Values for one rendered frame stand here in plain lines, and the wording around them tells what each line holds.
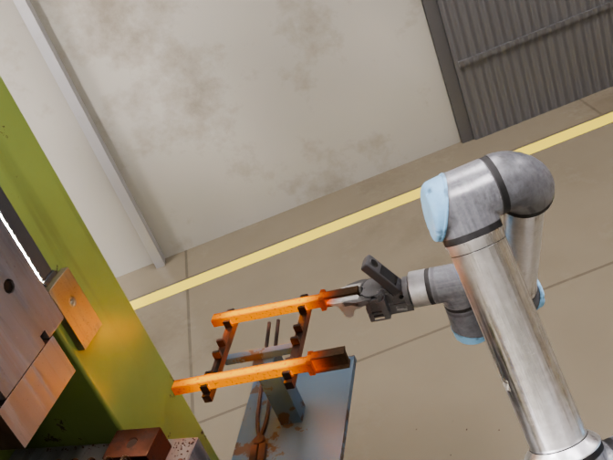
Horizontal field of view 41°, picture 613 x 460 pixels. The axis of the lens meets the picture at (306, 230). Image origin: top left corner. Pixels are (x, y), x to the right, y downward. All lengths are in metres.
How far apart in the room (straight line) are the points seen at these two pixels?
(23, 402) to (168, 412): 0.70
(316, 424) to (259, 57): 2.61
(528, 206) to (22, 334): 0.97
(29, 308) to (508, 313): 0.89
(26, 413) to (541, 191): 1.03
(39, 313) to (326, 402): 0.87
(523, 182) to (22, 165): 1.05
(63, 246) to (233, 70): 2.58
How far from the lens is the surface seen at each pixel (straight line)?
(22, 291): 1.60
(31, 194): 1.88
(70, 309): 1.89
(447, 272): 1.97
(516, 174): 1.54
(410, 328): 3.47
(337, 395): 2.19
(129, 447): 1.93
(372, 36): 4.43
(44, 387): 1.63
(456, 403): 3.08
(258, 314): 2.12
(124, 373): 2.07
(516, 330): 1.56
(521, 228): 1.70
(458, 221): 1.52
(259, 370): 1.93
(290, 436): 2.14
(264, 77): 4.39
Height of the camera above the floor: 2.12
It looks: 29 degrees down
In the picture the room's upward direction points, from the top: 22 degrees counter-clockwise
